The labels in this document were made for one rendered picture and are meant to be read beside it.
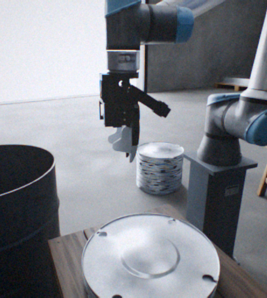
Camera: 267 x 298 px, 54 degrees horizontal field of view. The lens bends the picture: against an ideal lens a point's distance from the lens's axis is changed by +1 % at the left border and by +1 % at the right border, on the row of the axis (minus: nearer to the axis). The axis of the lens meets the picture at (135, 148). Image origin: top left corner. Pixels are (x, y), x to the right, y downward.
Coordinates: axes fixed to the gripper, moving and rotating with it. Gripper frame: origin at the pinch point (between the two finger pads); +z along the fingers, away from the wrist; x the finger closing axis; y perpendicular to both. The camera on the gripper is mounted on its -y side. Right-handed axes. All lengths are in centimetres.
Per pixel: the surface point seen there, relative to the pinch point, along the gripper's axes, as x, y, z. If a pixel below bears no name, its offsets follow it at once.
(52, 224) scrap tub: -15.4, 21.5, 27.7
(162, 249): 16.1, -2.6, 16.6
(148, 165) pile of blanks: -72, -31, 38
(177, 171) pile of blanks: -69, -48, 43
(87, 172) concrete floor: -111, 0, 57
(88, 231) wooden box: -1.4, 11.6, 21.8
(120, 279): 20.4, 7.9, 17.3
